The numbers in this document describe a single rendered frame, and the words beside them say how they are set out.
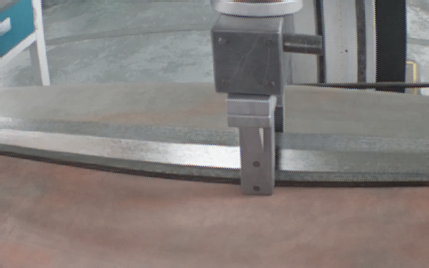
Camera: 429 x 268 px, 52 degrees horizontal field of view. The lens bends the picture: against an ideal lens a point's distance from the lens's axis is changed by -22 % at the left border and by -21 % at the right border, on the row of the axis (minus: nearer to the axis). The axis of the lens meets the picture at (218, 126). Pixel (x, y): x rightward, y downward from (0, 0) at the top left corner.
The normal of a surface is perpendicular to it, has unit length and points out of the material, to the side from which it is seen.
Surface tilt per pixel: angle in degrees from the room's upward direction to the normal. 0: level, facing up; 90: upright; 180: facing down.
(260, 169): 90
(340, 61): 90
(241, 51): 90
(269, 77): 90
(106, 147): 75
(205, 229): 0
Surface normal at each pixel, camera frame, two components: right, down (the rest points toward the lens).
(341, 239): -0.07, -0.86
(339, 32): -0.37, 0.50
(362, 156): -0.22, 0.27
